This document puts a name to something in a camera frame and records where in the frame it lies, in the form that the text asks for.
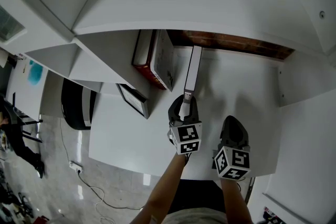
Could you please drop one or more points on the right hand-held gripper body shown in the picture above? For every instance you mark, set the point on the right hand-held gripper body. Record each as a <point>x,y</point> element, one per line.
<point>233,160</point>

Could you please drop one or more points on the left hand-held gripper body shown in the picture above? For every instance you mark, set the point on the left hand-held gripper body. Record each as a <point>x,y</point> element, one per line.
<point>187,136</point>

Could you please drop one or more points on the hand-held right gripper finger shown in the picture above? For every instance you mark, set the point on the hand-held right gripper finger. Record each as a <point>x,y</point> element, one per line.
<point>241,131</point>
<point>228,128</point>

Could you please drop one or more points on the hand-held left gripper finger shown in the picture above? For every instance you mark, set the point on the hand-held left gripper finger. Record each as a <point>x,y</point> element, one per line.
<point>195,111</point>
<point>173,110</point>

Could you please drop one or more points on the white book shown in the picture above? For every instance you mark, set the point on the white book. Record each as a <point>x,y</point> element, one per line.
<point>193,68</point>

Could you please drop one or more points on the person's right forearm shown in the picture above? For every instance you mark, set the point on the person's right forearm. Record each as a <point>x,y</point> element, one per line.
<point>235,199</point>

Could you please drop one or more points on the person's left forearm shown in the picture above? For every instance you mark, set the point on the person's left forearm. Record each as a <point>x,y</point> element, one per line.
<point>162,186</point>

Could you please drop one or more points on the red book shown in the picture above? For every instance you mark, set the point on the red book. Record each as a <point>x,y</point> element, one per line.
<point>149,73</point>

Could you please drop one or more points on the grey speckled book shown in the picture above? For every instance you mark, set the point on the grey speckled book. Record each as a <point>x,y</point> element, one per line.
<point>164,60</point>

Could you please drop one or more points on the person's black trousers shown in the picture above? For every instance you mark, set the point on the person's black trousers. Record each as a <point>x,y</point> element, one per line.
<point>197,194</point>

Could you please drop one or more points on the colourful printed packets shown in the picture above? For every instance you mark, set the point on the colourful printed packets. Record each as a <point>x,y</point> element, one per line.
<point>273,216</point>

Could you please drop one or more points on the person's grey shirt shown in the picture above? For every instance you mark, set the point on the person's grey shirt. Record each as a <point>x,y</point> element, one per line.
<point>194,216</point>

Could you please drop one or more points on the white power strip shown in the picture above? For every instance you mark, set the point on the white power strip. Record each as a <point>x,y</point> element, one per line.
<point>76,166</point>

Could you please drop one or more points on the black metal chair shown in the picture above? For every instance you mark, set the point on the black metal chair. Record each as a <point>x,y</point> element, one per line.
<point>25,123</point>

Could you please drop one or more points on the white table with teal stain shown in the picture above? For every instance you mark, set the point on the white table with teal stain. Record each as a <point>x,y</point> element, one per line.
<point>23,91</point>

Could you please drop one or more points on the framed glass panel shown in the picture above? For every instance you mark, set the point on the framed glass panel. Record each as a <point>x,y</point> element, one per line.
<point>9,25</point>

